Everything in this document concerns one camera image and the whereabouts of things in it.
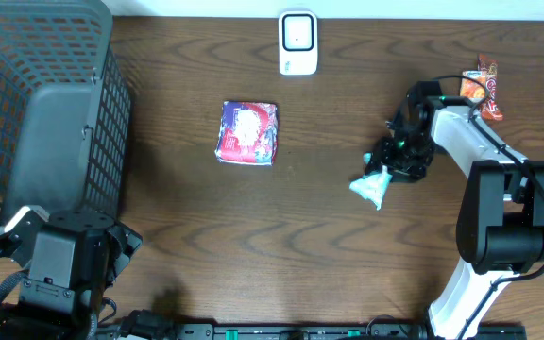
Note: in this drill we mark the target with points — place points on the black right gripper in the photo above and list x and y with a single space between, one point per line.
383 155

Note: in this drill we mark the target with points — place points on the teal white snack packet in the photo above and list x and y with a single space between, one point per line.
372 187

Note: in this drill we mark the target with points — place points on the small orange snack packet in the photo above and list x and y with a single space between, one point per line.
473 85

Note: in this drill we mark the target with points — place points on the red purple snack bag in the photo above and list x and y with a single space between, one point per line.
248 133

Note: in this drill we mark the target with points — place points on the red white striped packet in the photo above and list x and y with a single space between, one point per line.
490 108

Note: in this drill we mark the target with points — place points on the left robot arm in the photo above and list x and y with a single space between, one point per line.
67 262

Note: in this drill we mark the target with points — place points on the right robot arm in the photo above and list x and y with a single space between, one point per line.
500 227

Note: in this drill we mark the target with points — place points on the grey plastic mesh basket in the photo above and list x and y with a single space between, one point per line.
64 108

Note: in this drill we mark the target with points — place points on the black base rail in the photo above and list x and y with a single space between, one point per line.
392 331

